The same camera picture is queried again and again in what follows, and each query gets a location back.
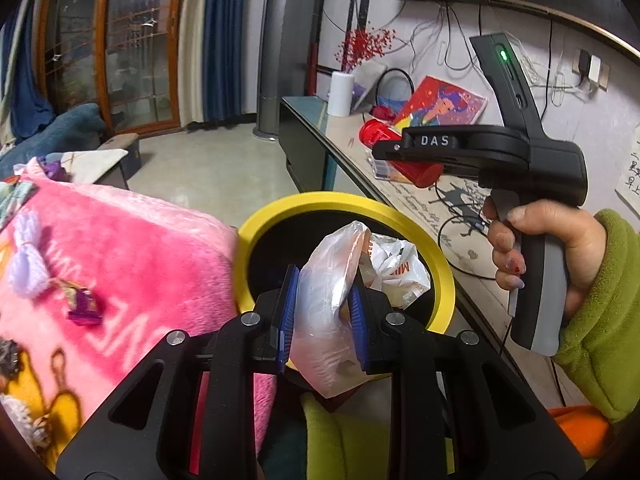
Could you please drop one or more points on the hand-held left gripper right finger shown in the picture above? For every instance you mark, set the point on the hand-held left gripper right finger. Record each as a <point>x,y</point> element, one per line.
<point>357,330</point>

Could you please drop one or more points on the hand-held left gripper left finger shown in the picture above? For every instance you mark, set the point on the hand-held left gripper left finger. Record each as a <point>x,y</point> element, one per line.
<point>290,310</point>

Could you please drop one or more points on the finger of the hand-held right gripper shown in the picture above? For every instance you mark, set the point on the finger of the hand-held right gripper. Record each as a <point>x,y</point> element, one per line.
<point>420,147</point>

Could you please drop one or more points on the yellow rimmed black trash bin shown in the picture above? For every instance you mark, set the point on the yellow rimmed black trash bin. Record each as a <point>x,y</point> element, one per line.
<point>320,202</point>

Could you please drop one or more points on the person's right forearm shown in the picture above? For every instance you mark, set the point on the person's right forearm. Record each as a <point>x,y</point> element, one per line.
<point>610,310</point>

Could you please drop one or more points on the person's right hand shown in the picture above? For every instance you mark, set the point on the person's right hand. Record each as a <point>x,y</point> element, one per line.
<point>570,240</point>

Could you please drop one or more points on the clear bead organizer box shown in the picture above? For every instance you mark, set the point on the clear bead organizer box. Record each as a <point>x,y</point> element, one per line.
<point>382,170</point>

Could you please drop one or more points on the colourful portrait painting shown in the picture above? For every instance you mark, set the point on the colourful portrait painting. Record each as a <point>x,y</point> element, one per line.
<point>440,105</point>

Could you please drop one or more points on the white printed plastic bag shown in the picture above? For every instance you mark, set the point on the white printed plastic bag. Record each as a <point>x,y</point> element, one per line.
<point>400,270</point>

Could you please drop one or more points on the small purple picture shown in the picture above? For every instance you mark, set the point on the small purple picture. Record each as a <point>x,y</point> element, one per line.
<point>365,90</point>

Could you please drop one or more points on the white ribbed vase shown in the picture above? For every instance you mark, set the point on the white ribbed vase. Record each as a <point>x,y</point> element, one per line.
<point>341,95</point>

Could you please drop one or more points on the white paper note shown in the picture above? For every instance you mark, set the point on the white paper note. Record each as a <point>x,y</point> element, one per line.
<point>631,170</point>

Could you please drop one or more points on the grey TV cabinet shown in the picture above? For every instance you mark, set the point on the grey TV cabinet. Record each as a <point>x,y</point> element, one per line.
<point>310,145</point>

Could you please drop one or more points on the red berry branch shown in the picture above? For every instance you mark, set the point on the red berry branch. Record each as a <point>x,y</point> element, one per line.
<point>365,45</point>

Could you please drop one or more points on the pink plush blanket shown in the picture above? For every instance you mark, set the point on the pink plush blanket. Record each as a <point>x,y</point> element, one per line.
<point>150,270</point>

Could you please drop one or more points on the grey tower air conditioner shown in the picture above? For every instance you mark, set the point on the grey tower air conditioner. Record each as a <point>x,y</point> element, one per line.
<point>280,60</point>

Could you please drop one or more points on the purple candy wrapper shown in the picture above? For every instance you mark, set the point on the purple candy wrapper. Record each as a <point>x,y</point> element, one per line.
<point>82,305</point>

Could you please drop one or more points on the blue curtain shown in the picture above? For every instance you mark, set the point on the blue curtain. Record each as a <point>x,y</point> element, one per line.
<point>225,35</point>
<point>25,100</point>

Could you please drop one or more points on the white top coffee table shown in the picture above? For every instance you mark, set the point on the white top coffee table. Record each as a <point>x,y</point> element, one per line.
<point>95,165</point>

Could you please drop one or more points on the cream curtain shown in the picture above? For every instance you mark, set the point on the cream curtain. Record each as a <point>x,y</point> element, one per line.
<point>192,60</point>

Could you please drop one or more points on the orange cloth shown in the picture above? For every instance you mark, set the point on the orange cloth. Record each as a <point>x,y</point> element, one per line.
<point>580,430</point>

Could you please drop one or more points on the purple yarn bow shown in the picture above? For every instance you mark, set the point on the purple yarn bow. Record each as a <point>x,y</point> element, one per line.
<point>30,260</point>

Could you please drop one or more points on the purple yarn bundle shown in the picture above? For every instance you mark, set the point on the purple yarn bundle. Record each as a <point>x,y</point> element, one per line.
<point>52,170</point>

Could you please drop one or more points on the blue sofa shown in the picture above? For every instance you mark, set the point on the blue sofa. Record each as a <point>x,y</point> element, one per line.
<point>70,130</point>

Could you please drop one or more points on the wooden framed glass door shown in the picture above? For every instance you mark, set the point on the wooden framed glass door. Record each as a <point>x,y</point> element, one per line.
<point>135,60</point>

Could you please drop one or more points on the wall power adapter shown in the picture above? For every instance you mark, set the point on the wall power adapter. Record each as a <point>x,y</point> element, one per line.
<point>590,70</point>

